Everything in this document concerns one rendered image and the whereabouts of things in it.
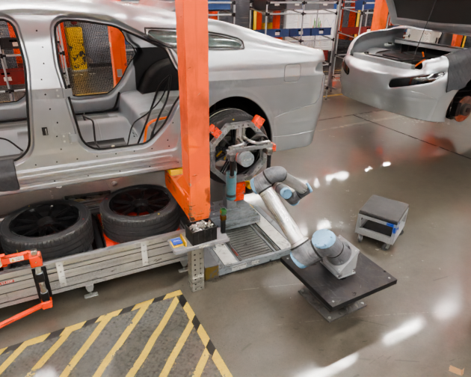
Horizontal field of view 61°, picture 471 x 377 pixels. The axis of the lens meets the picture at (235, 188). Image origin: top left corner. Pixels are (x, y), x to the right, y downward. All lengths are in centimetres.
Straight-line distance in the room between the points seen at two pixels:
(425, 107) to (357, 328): 298
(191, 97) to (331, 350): 191
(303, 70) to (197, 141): 135
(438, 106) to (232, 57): 277
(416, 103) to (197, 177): 310
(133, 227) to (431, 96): 364
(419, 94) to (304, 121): 175
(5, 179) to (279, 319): 220
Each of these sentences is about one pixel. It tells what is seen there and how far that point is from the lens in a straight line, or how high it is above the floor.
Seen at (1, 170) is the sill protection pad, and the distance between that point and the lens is 327.
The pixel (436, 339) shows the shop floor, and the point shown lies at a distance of 323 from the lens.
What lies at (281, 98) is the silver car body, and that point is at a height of 125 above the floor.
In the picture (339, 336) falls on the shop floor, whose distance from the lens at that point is 301.
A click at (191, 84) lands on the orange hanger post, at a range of 268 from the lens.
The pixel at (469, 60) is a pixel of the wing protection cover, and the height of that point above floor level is 145.
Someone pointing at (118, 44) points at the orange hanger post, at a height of 148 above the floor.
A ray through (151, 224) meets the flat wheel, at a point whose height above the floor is 45.
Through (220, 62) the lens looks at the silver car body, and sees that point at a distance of 332.
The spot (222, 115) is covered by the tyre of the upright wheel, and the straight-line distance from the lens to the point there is 341.
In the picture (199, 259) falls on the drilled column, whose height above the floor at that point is 30.
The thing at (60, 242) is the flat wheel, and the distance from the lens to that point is 316.
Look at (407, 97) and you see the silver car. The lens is 520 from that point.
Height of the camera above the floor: 214
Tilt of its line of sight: 27 degrees down
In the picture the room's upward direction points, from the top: 1 degrees clockwise
